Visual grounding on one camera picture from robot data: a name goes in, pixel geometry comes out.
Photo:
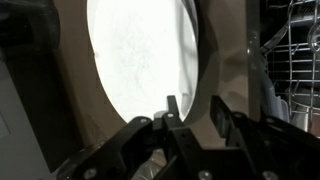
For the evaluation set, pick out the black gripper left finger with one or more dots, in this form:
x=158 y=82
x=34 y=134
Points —
x=133 y=150

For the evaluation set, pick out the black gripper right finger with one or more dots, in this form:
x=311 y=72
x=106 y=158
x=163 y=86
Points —
x=276 y=143

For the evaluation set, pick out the white dinner plate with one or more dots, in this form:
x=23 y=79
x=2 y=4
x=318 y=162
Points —
x=196 y=43
x=140 y=56

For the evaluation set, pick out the pale blue plastic container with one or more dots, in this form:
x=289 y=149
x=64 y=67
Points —
x=275 y=103

